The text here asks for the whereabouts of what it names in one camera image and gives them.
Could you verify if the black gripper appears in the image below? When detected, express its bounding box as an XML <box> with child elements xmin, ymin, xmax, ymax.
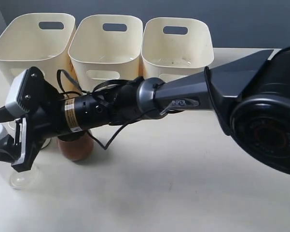
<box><xmin>0</xmin><ymin>67</ymin><xmax>63</xmax><ymax>172</ymax></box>

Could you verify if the white paper cup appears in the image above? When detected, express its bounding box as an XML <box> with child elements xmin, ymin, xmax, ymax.
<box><xmin>8</xmin><ymin>120</ymin><xmax>51</xmax><ymax>149</ymax></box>

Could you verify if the clear plastic bottle white cap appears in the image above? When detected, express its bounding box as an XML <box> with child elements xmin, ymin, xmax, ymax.
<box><xmin>0</xmin><ymin>124</ymin><xmax>40</xmax><ymax>190</ymax></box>

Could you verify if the brown wooden cup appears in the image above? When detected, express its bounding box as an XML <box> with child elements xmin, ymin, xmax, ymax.
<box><xmin>57</xmin><ymin>133</ymin><xmax>94</xmax><ymax>162</ymax></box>

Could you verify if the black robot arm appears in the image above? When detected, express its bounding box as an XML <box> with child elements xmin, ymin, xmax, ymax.
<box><xmin>0</xmin><ymin>47</ymin><xmax>290</xmax><ymax>175</ymax></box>

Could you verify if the left cream plastic bin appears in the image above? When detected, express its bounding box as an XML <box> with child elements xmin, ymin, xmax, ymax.
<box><xmin>0</xmin><ymin>13</ymin><xmax>77</xmax><ymax>88</ymax></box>

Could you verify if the cream plastic bin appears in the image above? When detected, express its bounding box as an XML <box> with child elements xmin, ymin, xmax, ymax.
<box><xmin>141</xmin><ymin>17</ymin><xmax>214</xmax><ymax>82</ymax></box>
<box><xmin>0</xmin><ymin>13</ymin><xmax>77</xmax><ymax>88</ymax></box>
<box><xmin>68</xmin><ymin>14</ymin><xmax>143</xmax><ymax>91</ymax></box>

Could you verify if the middle cream plastic bin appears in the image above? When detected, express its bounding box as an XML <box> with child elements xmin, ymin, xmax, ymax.
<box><xmin>68</xmin><ymin>14</ymin><xmax>143</xmax><ymax>91</ymax></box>

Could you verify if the right cream plastic bin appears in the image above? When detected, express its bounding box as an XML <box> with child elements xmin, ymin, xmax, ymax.
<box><xmin>141</xmin><ymin>17</ymin><xmax>214</xmax><ymax>82</ymax></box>

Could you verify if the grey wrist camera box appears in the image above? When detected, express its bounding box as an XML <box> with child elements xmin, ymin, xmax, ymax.
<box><xmin>5</xmin><ymin>70</ymin><xmax>27</xmax><ymax>118</ymax></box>

